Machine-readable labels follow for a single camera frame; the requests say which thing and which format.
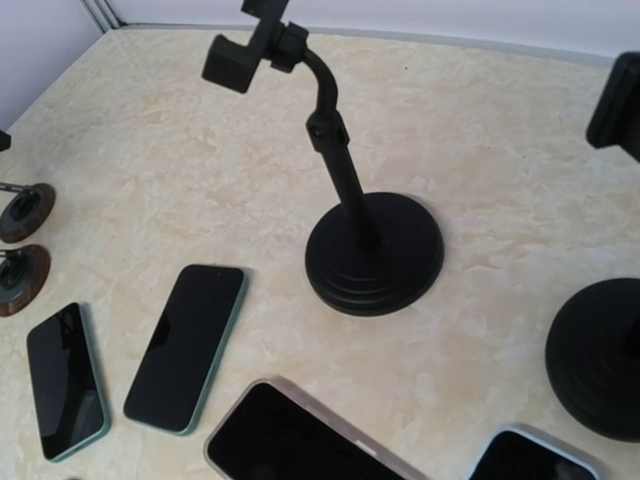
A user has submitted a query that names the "clear case phone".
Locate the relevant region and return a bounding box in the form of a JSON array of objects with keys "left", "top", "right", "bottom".
[{"left": 204, "top": 377, "right": 426, "bottom": 479}]

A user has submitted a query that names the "folding phone stand wood base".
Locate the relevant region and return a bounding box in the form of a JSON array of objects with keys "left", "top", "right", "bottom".
[{"left": 0, "top": 129, "right": 57, "bottom": 245}]

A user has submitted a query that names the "black gooseneck phone stand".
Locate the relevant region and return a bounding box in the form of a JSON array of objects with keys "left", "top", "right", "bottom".
[{"left": 202, "top": 1, "right": 445, "bottom": 317}]

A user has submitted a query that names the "light blue case phone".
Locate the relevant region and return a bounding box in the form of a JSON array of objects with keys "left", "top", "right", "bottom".
[{"left": 469, "top": 427, "right": 601, "bottom": 480}]

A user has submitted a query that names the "black clamp phone stand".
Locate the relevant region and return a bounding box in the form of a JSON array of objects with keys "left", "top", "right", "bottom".
[{"left": 545, "top": 51, "right": 639, "bottom": 443}]

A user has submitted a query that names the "teal phone lying diagonal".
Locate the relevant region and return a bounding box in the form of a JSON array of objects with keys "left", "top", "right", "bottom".
[{"left": 26, "top": 302, "right": 111, "bottom": 463}]

